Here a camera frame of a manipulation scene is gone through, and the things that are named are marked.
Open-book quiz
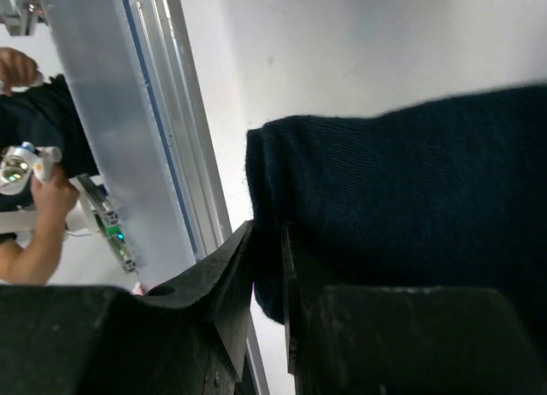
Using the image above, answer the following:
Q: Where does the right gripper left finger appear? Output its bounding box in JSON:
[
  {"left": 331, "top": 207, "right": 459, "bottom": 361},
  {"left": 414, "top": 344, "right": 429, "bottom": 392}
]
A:
[{"left": 138, "top": 221, "right": 253, "bottom": 378}]

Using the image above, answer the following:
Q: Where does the white teleoperation controller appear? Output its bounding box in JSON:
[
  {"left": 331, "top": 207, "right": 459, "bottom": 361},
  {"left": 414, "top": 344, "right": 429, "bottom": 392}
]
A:
[{"left": 1, "top": 142, "right": 62, "bottom": 196}]

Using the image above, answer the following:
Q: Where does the dark navy sock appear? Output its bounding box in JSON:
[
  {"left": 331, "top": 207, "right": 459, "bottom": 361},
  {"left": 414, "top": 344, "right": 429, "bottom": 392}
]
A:
[{"left": 246, "top": 85, "right": 546, "bottom": 328}]

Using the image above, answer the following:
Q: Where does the aluminium rail frame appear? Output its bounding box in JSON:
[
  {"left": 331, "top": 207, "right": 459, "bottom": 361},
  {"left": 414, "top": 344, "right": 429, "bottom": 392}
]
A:
[{"left": 43, "top": 0, "right": 268, "bottom": 394}]

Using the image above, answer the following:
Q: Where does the green circuit board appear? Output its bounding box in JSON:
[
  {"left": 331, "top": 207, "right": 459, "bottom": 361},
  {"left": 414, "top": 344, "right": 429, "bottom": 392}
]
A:
[{"left": 76, "top": 174, "right": 138, "bottom": 274}]

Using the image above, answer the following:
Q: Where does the operator right hand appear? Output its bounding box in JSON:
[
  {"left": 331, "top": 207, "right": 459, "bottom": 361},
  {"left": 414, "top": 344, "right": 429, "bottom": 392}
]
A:
[{"left": 31, "top": 167, "right": 79, "bottom": 233}]

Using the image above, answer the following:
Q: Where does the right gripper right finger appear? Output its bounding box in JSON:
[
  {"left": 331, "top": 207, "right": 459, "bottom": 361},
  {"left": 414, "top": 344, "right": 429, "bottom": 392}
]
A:
[{"left": 281, "top": 223, "right": 333, "bottom": 374}]

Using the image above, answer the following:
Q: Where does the operator forearm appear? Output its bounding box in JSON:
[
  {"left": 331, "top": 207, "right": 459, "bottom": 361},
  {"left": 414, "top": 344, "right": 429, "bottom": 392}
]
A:
[{"left": 1, "top": 216, "right": 65, "bottom": 286}]

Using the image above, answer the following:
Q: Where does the operator left hand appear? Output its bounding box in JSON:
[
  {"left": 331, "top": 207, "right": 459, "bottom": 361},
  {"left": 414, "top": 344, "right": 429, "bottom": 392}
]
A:
[{"left": 0, "top": 47, "right": 39, "bottom": 96}]

